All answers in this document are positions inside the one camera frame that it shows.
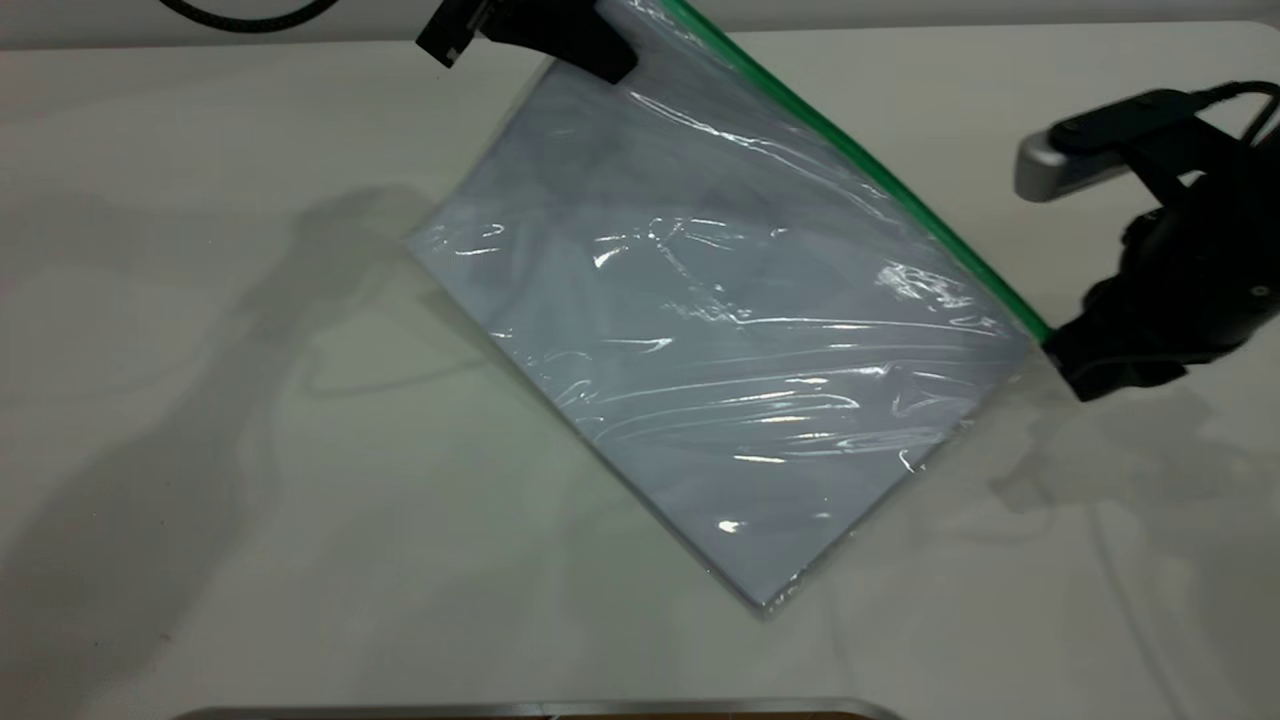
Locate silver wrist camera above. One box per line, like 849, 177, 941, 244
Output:
1015, 88, 1246, 206

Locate metal edge strip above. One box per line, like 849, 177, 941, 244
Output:
170, 697, 906, 720

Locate thin black camera cable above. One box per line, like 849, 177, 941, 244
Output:
1190, 80, 1280, 147

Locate clear zip bag green zipper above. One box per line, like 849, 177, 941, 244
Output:
405, 0, 1053, 617

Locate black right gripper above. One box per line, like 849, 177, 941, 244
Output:
1043, 135, 1280, 403

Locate white paper sheets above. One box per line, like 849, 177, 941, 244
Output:
410, 40, 1033, 610

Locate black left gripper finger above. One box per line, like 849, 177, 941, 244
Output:
485, 0, 641, 86
415, 0, 491, 69

